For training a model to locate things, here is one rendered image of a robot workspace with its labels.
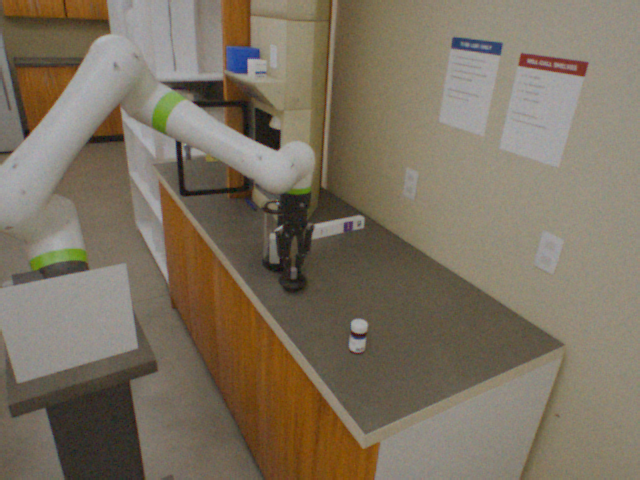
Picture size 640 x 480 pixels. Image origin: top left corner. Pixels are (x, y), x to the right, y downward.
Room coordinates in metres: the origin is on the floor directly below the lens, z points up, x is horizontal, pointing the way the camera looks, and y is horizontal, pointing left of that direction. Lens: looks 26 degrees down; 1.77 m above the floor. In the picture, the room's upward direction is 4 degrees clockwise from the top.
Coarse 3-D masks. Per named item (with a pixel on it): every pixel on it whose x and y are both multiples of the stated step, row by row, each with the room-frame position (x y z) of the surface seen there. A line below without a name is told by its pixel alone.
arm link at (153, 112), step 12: (156, 84) 1.29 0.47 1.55; (156, 96) 1.27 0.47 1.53; (168, 96) 1.28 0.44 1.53; (180, 96) 1.30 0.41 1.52; (132, 108) 1.26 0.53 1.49; (144, 108) 1.26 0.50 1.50; (156, 108) 1.25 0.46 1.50; (168, 108) 1.25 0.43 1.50; (144, 120) 1.27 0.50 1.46; (156, 120) 1.25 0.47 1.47
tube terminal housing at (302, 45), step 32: (256, 32) 2.00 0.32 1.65; (288, 32) 1.79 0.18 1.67; (320, 32) 1.92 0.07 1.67; (288, 64) 1.79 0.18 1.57; (320, 64) 1.94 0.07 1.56; (288, 96) 1.79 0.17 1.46; (320, 96) 1.97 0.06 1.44; (288, 128) 1.79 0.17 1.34; (320, 128) 2.00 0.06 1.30; (256, 192) 2.01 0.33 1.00
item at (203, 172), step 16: (208, 112) 1.96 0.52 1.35; (224, 112) 1.99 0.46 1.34; (240, 112) 2.02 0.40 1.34; (240, 128) 2.02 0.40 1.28; (192, 160) 1.93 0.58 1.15; (208, 160) 1.96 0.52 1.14; (192, 176) 1.93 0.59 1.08; (208, 176) 1.96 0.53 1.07; (224, 176) 1.99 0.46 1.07; (240, 176) 2.02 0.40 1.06
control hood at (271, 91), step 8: (232, 72) 1.93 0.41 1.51; (232, 80) 2.00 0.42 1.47; (240, 80) 1.85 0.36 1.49; (248, 80) 1.78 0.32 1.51; (256, 80) 1.77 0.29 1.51; (264, 80) 1.78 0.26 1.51; (272, 80) 1.80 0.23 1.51; (280, 80) 1.80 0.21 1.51; (256, 88) 1.74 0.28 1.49; (264, 88) 1.74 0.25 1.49; (272, 88) 1.76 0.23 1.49; (280, 88) 1.77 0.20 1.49; (248, 96) 2.00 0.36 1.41; (264, 96) 1.75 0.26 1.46; (272, 96) 1.76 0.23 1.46; (280, 96) 1.77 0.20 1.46; (272, 104) 1.76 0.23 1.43; (280, 104) 1.77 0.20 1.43
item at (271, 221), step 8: (272, 200) 1.50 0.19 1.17; (264, 208) 1.43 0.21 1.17; (272, 208) 1.50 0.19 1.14; (280, 208) 1.51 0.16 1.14; (264, 216) 1.44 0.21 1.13; (272, 216) 1.42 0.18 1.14; (280, 216) 1.42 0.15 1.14; (264, 224) 1.44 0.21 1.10; (272, 224) 1.42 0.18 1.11; (280, 224) 1.42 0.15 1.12; (264, 232) 1.44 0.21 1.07; (272, 232) 1.42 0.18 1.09; (264, 240) 1.44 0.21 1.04; (272, 240) 1.42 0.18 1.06; (264, 248) 1.45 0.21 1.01; (272, 248) 1.42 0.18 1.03; (264, 256) 1.45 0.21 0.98; (272, 256) 1.42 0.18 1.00
